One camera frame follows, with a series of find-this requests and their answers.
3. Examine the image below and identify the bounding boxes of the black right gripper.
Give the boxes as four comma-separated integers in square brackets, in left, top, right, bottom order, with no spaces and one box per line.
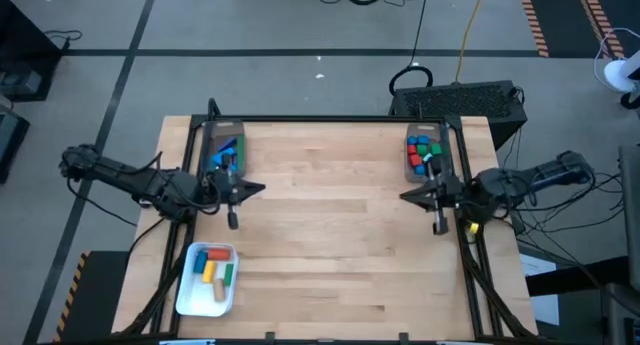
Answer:
[399,157,469,236]

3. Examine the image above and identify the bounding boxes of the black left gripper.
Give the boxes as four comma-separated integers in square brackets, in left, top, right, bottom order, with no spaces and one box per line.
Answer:
[199,154,266,231]

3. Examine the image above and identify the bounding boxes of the white plastic tray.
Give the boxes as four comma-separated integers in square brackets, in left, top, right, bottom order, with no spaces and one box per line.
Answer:
[174,241,240,318]

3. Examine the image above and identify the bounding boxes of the grey translucent bin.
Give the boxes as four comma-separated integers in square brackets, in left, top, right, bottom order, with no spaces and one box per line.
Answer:
[202,120,247,180]
[405,121,454,184]

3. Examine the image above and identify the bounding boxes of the black perforated computer case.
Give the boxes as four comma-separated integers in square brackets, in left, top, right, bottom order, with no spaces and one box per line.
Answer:
[389,79,529,151]

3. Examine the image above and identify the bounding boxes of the white paper sheet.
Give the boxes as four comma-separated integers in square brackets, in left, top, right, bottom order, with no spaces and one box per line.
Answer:
[519,253,560,326]

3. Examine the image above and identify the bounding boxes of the black floor beam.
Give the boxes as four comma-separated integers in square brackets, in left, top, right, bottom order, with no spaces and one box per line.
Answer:
[524,257,640,299]

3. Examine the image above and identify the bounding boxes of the black mat yellow striped edge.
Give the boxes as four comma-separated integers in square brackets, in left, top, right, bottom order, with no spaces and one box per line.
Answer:
[53,249,132,344]

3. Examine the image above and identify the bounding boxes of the grey cabinet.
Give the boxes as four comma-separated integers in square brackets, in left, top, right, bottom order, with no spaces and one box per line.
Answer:
[618,144,640,291]

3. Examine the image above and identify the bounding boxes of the dark mat orange striped edges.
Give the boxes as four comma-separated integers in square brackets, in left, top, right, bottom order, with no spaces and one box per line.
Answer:
[517,0,626,59]

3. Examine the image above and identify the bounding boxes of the white round device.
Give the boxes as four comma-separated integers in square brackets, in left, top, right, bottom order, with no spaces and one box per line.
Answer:
[594,27,640,94]

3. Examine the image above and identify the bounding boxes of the black equipment box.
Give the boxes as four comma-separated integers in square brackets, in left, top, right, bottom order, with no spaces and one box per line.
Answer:
[0,104,30,184]

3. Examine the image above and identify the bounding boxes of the black cabinet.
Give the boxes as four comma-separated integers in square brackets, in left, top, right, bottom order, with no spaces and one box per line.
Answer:
[0,0,64,104]

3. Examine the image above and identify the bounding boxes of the black aluminium table frame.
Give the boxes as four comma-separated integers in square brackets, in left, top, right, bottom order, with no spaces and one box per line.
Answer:
[119,98,539,342]

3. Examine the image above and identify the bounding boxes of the black coiled floor cable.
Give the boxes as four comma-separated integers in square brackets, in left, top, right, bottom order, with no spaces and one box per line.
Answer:
[388,0,435,97]

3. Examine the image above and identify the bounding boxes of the yellow floor cable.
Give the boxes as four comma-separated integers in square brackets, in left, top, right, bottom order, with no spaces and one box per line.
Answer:
[453,0,489,84]

